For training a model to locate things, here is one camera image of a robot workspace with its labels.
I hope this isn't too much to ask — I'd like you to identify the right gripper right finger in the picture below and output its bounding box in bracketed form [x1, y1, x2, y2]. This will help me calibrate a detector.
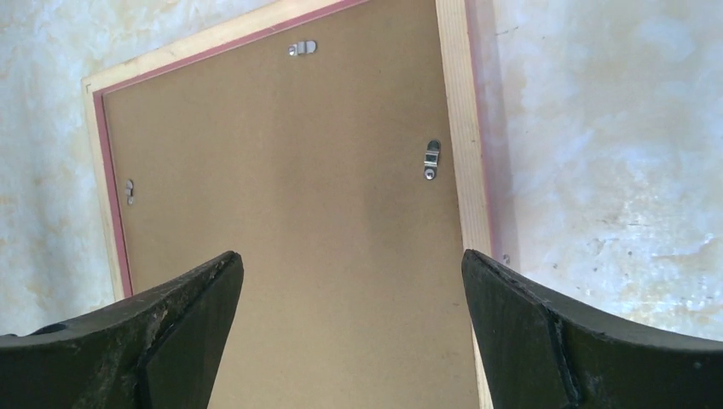
[461, 250, 722, 408]

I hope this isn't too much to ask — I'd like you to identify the metal turn clip left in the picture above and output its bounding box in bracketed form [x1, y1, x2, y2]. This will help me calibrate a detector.
[124, 179, 135, 206]

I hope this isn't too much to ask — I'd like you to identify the pink wooden picture frame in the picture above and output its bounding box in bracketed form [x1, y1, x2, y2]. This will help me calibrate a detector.
[80, 0, 521, 409]

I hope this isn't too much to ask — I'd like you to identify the brown backing board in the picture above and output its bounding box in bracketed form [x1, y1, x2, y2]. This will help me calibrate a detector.
[101, 0, 481, 409]

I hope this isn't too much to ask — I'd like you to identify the metal turn clip right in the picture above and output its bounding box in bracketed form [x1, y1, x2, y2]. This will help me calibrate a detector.
[424, 140, 441, 181]

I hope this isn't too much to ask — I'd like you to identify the metal turn clip top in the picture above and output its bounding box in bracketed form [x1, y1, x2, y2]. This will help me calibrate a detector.
[287, 40, 317, 57]

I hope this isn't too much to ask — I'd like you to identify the metal turn clip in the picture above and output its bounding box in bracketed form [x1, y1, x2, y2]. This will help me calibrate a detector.
[424, 140, 441, 181]
[287, 40, 317, 57]
[124, 179, 135, 206]

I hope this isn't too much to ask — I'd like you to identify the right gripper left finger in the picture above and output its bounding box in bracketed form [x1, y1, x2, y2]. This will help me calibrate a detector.
[1, 251, 244, 408]

